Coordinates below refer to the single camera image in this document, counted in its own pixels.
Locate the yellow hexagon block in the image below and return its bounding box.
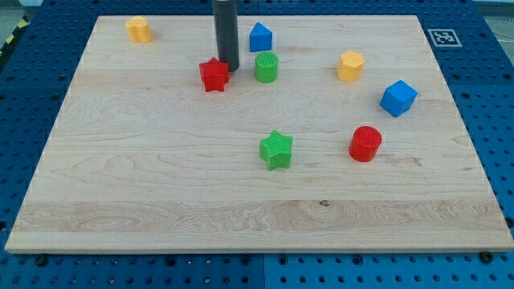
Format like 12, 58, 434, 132
337, 51, 365, 83

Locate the green cylinder block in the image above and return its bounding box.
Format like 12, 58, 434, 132
255, 51, 279, 83

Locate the white fiducial marker tag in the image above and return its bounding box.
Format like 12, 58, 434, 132
427, 28, 462, 47

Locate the blue cube block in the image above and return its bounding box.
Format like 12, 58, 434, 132
379, 80, 418, 117

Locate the light wooden board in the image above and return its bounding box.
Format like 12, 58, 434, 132
6, 15, 513, 254

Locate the green star block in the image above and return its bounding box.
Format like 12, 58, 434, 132
259, 130, 293, 171

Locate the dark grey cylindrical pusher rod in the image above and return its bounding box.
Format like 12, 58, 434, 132
213, 0, 239, 72

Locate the blue triangle block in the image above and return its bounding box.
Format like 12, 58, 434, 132
249, 22, 273, 52

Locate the red cylinder block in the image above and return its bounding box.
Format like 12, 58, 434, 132
349, 126, 382, 162

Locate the yellow heart block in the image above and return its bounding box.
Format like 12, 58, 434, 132
125, 15, 153, 43

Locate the red star block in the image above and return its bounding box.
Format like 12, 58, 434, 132
199, 57, 230, 92

